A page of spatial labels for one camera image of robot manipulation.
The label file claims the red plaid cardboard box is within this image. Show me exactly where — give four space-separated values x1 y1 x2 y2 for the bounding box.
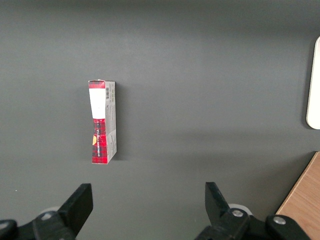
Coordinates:
87 79 118 165

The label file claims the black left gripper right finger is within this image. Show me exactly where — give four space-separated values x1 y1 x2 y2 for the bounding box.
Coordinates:
194 181 252 240

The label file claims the light wooden table surface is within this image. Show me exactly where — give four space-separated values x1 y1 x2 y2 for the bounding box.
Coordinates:
275 151 320 240

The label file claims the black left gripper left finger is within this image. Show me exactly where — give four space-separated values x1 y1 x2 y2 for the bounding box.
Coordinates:
32 183 94 240

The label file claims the white rounded tray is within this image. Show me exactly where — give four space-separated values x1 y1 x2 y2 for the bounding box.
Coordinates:
306 35 320 130

